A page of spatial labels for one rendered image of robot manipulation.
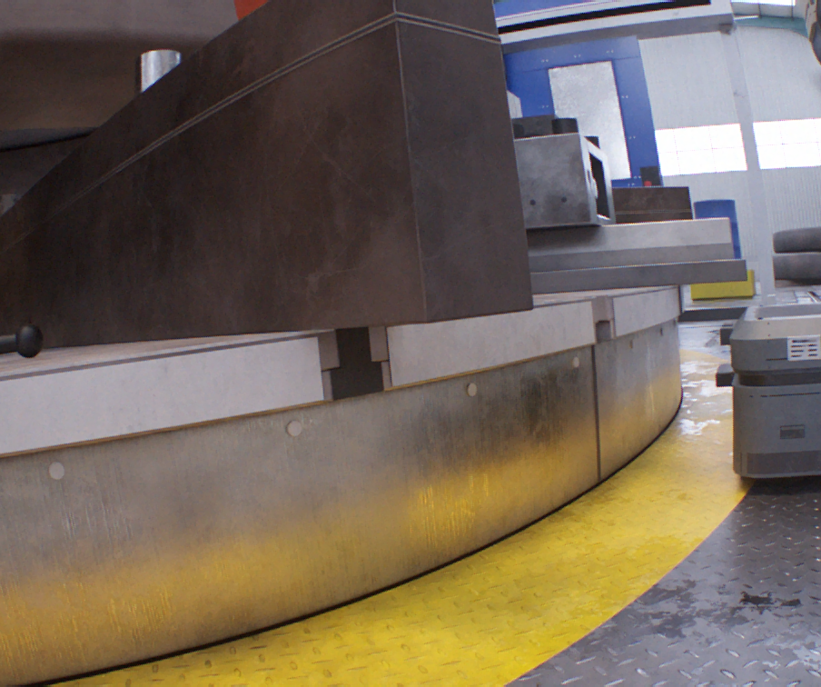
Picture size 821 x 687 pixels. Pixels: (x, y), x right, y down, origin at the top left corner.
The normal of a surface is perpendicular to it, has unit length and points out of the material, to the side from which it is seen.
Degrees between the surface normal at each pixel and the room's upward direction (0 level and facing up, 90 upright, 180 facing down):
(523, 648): 0
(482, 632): 0
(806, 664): 0
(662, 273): 90
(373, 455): 90
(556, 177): 90
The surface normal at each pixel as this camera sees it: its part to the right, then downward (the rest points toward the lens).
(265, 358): 0.64, 0.00
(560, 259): -0.42, 0.11
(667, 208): -0.04, 0.07
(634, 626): -0.10, -0.99
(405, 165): -0.73, 0.12
